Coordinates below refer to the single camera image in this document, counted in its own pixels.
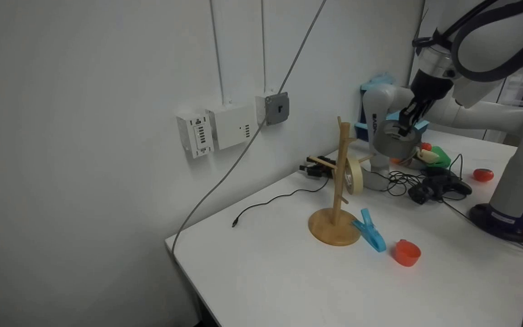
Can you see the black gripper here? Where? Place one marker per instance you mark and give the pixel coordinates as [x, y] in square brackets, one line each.
[427, 92]

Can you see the white second robot arm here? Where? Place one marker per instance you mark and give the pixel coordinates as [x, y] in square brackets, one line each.
[382, 101]

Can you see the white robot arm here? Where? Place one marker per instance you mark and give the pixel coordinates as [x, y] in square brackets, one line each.
[473, 50]

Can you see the beige masking tape roll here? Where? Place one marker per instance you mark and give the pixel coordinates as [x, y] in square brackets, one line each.
[353, 177]

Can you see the green and yellow toy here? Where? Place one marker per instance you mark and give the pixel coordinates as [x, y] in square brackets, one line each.
[433, 155]

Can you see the black power adapter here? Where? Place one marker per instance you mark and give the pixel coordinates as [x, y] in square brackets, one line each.
[422, 193]

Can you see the red toy on table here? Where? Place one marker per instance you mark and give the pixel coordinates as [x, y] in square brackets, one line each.
[484, 175]

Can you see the wooden peg stand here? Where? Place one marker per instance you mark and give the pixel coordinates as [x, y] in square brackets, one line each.
[333, 226]

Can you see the orange plastic cup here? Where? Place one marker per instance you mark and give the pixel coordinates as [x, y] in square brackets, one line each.
[406, 253]

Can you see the gray wall junction box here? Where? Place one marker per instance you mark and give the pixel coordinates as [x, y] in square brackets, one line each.
[277, 108]

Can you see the white wall outlet box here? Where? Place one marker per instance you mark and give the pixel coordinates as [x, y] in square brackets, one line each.
[231, 126]

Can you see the small white wall box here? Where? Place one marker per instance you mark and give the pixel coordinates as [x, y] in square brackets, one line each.
[195, 133]

